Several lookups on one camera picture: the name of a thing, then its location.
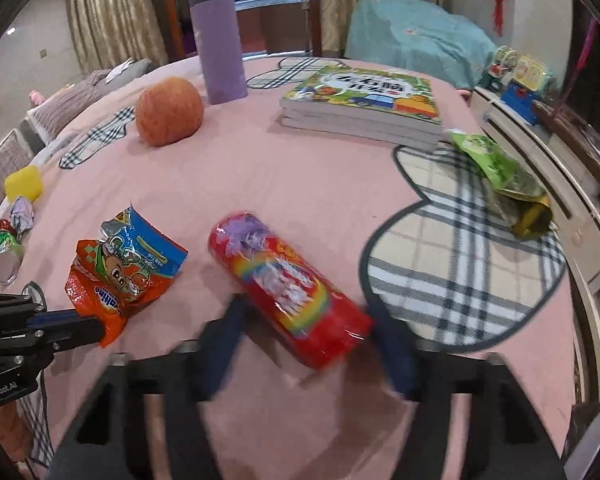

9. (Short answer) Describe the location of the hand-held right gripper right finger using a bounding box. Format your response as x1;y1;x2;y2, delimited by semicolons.
367;302;568;480

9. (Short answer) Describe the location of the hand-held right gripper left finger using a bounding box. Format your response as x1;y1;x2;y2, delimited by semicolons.
45;297;251;480

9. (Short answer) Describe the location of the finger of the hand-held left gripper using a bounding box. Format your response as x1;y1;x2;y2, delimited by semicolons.
29;308;82;331
30;318;107;357

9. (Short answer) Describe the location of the orange and blue snack packet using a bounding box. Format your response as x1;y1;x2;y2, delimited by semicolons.
64;205;190;348

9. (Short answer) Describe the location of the red cylindrical snack packet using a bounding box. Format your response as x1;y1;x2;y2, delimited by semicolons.
207;211;373;371

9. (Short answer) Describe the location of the black bin with white rim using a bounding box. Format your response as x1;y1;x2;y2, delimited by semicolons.
562;400;600;480

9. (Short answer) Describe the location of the crumpled grey purple wrapper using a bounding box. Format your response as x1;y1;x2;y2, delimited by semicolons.
10;196;35;233

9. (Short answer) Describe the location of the yellow sponge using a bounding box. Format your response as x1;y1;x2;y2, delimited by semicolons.
4;166;45;204

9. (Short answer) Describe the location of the pink checked tablecloth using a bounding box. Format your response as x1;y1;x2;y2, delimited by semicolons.
0;55;578;480

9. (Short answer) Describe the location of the grey sofa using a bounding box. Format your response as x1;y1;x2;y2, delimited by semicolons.
0;57;156;231

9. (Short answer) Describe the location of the green snack packet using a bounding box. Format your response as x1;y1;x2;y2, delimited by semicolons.
445;129;553;238

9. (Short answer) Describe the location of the red apple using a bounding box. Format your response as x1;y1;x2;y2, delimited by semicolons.
135;76;204;147

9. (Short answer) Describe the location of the white television cabinet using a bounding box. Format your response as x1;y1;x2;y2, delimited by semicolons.
470;87;600;401

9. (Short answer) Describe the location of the stack of picture books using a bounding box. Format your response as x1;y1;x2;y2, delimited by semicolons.
279;66;443;153

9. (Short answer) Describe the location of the purple thermos bottle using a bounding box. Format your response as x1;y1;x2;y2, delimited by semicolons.
187;0;248;106

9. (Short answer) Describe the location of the yellow blue toy cash register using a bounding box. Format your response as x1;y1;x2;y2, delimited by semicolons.
502;55;556;126

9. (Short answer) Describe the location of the small green dome toy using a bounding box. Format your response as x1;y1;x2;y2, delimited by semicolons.
485;45;516;91

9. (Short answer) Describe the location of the teal floral cloth cover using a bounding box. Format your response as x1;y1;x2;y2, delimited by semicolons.
344;0;498;90

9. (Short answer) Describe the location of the magenta rod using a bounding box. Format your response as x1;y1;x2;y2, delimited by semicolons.
575;16;600;92

